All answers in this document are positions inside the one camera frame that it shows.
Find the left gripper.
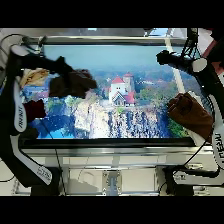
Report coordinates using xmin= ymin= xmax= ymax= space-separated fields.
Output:
xmin=53 ymin=55 xmax=74 ymax=77

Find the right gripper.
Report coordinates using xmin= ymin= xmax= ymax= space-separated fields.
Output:
xmin=155 ymin=49 xmax=175 ymax=68

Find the dark brown garment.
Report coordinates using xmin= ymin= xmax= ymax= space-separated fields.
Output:
xmin=48 ymin=68 xmax=99 ymax=100

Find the cream garment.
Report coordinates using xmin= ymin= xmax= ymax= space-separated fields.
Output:
xmin=19 ymin=67 xmax=50 ymax=89

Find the dark red garment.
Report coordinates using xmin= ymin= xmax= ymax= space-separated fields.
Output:
xmin=22 ymin=98 xmax=47 ymax=124

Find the black cable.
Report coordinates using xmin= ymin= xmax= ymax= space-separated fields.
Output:
xmin=39 ymin=114 xmax=66 ymax=196
xmin=170 ymin=99 xmax=218 ymax=173

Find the silver frame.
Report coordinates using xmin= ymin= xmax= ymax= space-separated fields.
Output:
xmin=11 ymin=34 xmax=224 ymax=197

